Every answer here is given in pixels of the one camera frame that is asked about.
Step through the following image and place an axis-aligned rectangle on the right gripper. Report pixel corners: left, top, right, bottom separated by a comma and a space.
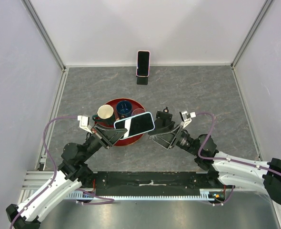
147, 121, 199, 156

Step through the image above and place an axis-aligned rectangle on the dark blue mug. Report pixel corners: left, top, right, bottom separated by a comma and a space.
116, 100, 132, 119

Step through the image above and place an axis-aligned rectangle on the grey cable duct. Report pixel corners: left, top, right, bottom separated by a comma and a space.
65, 189, 227, 202

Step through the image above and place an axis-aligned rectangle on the black folding phone stand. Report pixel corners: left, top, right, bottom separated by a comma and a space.
137, 76, 148, 85

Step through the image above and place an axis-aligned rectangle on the green mug cream inside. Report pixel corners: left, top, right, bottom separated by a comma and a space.
92, 104, 116, 126

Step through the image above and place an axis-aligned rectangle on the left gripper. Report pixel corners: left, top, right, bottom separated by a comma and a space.
81, 122, 128, 161

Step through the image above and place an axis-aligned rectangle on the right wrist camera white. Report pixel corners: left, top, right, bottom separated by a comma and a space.
180, 111, 196, 129

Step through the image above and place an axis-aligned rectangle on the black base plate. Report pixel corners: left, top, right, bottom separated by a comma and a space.
82, 171, 232, 194

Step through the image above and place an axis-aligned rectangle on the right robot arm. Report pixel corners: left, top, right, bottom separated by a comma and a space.
149, 125, 281, 205

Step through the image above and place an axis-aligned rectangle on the clear plastic cup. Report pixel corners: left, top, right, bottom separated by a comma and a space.
131, 108, 146, 116

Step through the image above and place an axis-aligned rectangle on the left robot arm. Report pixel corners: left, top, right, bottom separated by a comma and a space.
6, 124, 128, 229

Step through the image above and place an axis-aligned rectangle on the phone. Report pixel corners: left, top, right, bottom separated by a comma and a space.
136, 50, 150, 77
114, 112, 155, 140

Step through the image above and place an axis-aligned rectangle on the black round-base phone holder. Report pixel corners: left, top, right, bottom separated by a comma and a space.
156, 107, 172, 124

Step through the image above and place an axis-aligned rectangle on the red round tray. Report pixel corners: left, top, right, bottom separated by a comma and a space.
106, 98, 146, 146

